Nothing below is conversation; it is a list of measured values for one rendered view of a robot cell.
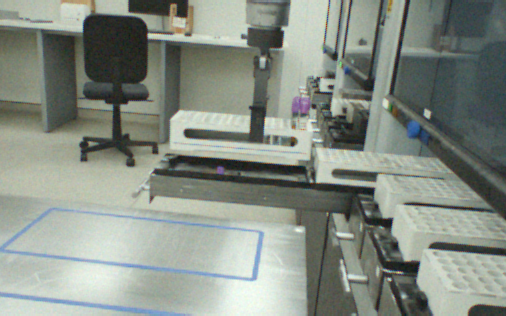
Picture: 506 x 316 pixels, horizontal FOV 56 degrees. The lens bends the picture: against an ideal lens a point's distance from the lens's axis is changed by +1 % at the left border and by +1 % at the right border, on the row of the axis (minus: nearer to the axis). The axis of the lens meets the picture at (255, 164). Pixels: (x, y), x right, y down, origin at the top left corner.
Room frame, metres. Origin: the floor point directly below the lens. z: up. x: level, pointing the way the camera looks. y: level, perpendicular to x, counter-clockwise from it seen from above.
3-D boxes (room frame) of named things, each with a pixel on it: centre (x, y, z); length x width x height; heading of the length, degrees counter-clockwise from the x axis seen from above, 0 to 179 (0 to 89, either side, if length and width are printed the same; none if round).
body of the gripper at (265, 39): (0.99, 0.00, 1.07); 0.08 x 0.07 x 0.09; 179
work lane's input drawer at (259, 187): (0.98, -0.10, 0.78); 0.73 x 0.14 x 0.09; 88
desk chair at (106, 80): (3.47, 1.06, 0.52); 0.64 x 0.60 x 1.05; 18
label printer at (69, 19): (4.20, 1.65, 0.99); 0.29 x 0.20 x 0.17; 6
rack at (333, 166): (0.98, -0.28, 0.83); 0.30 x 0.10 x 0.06; 88
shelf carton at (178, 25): (4.36, 0.76, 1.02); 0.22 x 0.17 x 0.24; 178
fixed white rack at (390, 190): (0.82, -0.39, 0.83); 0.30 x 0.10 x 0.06; 88
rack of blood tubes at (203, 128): (0.99, 0.03, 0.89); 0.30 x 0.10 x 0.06; 89
